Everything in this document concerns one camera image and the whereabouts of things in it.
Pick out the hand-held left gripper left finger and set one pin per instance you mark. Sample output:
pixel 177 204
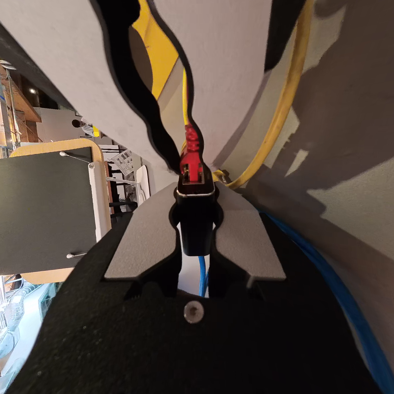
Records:
pixel 144 240

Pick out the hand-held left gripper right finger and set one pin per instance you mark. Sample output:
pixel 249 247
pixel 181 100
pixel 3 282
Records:
pixel 249 240

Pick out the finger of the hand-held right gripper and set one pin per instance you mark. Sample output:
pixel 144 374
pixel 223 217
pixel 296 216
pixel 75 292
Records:
pixel 61 46
pixel 221 61

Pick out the black ethernet port adapter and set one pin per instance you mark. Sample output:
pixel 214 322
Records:
pixel 197 221

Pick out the yellow plastic bin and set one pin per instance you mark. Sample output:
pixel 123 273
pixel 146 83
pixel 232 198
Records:
pixel 163 52

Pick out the black panel with wooden frame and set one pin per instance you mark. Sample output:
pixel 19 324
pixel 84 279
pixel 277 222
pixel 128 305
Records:
pixel 46 209

